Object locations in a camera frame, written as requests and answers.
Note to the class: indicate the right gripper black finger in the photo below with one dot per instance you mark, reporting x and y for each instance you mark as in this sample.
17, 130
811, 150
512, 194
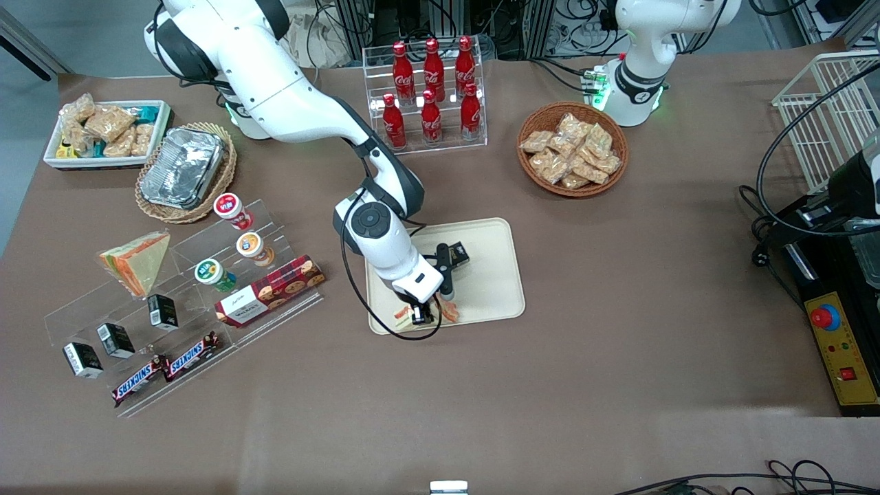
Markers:
408, 306
434, 311

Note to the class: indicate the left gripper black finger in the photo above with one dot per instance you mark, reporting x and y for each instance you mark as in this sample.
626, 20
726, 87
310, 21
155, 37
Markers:
801, 232
821, 210

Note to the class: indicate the layered sandwich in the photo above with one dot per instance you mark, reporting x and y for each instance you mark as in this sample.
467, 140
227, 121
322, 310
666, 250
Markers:
450, 313

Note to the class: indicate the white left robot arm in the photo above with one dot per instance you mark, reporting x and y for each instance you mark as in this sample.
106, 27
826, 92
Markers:
646, 41

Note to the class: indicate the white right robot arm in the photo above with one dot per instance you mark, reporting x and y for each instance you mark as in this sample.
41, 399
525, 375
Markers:
275, 89

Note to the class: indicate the cream plastic tray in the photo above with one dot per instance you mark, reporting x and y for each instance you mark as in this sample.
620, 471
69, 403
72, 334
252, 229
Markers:
495, 289

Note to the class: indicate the triangular wrapped sandwich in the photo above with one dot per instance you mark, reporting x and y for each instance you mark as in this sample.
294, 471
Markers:
141, 261

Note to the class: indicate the small black gold-print box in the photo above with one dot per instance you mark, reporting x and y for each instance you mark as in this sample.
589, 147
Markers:
459, 254

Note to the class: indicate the black yellow control box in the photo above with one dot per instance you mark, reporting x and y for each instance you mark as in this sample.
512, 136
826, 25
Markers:
845, 344

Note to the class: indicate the clear acrylic bottle rack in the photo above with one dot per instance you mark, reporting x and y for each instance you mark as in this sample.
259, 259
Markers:
426, 151

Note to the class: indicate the red tartan cookie box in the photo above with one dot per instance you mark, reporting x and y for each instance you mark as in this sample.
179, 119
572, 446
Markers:
275, 285

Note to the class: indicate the clear bagged cracker pack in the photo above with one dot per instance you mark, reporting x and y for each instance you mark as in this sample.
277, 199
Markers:
588, 170
536, 141
550, 167
598, 139
574, 181
570, 126
608, 163
562, 146

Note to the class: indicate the round wicker basket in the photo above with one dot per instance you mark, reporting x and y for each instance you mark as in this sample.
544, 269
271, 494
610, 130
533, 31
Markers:
570, 192

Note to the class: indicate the red cola bottle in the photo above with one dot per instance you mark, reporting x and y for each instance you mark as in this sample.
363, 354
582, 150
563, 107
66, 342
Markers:
434, 72
395, 127
470, 117
431, 124
465, 69
403, 75

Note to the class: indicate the orange lid cup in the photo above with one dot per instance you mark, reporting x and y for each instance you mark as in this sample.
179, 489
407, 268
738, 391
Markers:
249, 244

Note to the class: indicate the small white block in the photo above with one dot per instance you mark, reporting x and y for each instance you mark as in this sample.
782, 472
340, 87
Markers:
448, 488

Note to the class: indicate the green lid cup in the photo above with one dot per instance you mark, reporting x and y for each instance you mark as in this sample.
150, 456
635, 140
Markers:
206, 270

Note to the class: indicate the red lid cup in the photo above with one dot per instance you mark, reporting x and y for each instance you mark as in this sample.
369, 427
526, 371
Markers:
229, 206

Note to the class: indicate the snickers bar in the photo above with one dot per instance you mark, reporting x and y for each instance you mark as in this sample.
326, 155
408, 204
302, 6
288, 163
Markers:
192, 355
139, 380

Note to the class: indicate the clear acrylic stepped shelf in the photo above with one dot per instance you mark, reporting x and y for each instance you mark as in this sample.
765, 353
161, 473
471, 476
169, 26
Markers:
182, 265

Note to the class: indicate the small black white-label box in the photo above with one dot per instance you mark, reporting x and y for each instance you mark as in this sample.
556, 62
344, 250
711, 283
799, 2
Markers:
82, 359
163, 313
115, 340

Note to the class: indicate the oval wicker basket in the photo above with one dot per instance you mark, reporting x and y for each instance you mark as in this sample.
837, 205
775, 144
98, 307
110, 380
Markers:
179, 216

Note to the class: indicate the beige crumpled cloth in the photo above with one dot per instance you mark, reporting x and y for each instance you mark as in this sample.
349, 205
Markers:
316, 48

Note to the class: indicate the foil container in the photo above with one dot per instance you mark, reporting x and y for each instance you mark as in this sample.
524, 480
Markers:
182, 168

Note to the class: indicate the clear bagged snack pack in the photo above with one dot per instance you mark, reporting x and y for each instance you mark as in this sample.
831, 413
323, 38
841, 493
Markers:
108, 122
75, 137
143, 137
120, 146
79, 108

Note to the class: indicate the teal snack packet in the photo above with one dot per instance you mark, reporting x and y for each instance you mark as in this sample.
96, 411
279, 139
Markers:
144, 112

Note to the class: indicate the white plastic bin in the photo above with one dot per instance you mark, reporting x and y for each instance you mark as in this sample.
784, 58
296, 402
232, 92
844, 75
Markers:
82, 163

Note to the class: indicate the yellow snack packet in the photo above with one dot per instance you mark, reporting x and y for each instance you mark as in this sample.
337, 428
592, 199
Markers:
63, 150

